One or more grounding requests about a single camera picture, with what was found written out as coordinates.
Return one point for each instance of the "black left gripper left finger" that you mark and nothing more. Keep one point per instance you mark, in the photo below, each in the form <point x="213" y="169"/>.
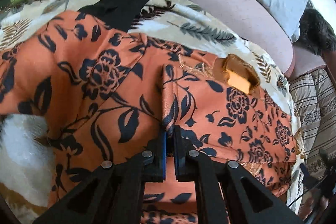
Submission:
<point x="112" y="193"/>

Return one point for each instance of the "orange black floral garment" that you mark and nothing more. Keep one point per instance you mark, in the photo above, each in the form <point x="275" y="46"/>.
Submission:
<point x="106" y="93"/>

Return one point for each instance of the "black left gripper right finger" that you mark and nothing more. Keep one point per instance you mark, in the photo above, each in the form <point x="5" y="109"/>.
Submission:
<point x="226" y="192"/>

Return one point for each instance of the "dark furry cushion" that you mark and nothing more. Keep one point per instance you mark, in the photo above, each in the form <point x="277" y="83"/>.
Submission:
<point x="316" y="34"/>

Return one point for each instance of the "beige leaf print blanket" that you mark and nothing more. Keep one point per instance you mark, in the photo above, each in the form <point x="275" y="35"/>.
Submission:
<point x="26" y="165"/>

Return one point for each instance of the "pink mauve bolster pillow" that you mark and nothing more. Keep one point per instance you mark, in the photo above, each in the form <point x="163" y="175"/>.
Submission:
<point x="252" y="22"/>

